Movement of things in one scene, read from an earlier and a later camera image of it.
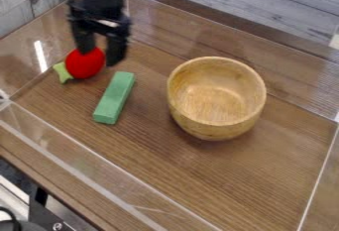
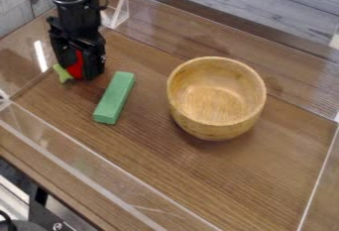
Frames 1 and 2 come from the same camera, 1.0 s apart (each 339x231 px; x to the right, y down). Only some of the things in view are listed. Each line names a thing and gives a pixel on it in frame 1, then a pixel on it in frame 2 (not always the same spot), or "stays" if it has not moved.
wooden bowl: (215, 98) stays
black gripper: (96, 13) to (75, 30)
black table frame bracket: (40, 213) stays
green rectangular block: (114, 98) stays
